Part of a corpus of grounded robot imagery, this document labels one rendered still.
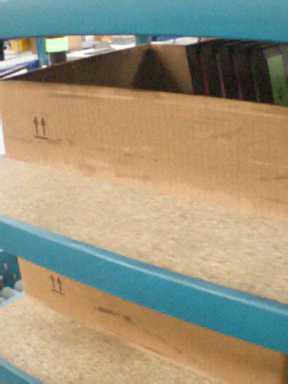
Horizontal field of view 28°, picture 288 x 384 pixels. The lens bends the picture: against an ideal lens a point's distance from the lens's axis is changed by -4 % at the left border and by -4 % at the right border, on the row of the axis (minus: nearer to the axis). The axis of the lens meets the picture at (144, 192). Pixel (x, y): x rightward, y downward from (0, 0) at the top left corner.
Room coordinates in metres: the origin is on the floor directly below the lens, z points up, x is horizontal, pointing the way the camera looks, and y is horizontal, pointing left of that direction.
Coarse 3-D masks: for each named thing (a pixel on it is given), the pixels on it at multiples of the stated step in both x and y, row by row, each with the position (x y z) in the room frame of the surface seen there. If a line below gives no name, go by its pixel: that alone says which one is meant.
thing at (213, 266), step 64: (0, 0) 0.47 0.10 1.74; (64, 0) 0.42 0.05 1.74; (128, 0) 0.38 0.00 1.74; (192, 0) 0.35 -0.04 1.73; (256, 0) 0.32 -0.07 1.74; (0, 192) 0.58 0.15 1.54; (64, 192) 0.57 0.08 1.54; (128, 192) 0.55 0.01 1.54; (64, 256) 0.44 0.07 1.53; (128, 256) 0.42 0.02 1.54; (192, 256) 0.41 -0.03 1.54; (256, 256) 0.40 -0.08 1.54; (0, 320) 0.64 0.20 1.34; (64, 320) 0.64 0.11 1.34; (192, 320) 0.36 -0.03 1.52; (256, 320) 0.32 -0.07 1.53
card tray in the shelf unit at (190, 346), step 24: (24, 264) 0.70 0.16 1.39; (24, 288) 0.70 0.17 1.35; (48, 288) 0.67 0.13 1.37; (72, 288) 0.63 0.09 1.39; (72, 312) 0.64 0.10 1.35; (96, 312) 0.61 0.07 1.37; (120, 312) 0.58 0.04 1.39; (144, 312) 0.55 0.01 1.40; (120, 336) 0.58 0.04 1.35; (144, 336) 0.56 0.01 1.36; (168, 336) 0.53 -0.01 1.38; (192, 336) 0.51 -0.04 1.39; (216, 336) 0.49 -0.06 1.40; (168, 360) 0.54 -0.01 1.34; (192, 360) 0.51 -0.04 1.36; (216, 360) 0.49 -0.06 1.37; (240, 360) 0.47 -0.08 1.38; (264, 360) 0.45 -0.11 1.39
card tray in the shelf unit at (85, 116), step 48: (144, 48) 0.92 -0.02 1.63; (0, 96) 0.70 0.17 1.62; (48, 96) 0.64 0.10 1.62; (96, 96) 0.59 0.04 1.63; (144, 96) 0.55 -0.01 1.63; (192, 96) 0.51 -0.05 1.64; (48, 144) 0.65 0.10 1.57; (96, 144) 0.60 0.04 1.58; (144, 144) 0.55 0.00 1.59; (192, 144) 0.52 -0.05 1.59; (240, 144) 0.48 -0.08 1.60; (192, 192) 0.52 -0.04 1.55; (240, 192) 0.49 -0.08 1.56
